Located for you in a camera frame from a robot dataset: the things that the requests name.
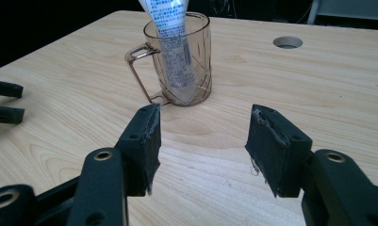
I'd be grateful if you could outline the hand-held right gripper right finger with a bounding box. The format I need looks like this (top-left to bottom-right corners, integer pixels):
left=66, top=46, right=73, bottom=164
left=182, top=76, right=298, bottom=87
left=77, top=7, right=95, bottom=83
left=244, top=104, right=314, bottom=199

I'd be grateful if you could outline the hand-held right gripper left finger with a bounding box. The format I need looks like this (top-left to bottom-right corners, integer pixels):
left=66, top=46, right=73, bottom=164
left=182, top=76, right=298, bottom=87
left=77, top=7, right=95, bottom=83
left=113, top=103, right=163, bottom=198

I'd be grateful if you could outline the clear brown plastic cup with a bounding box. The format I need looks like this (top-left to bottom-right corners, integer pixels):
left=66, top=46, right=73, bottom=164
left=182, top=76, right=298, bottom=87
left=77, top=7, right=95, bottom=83
left=123, top=11, right=213, bottom=107

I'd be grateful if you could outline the white toothpaste tube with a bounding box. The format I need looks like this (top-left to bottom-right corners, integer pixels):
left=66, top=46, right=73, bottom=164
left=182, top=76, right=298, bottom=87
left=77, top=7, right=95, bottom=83
left=137, top=0, right=200, bottom=105

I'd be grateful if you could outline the grey metal stand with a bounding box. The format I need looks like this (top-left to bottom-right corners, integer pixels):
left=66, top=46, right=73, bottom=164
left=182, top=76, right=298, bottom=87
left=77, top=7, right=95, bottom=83
left=306, top=0, right=378, bottom=25

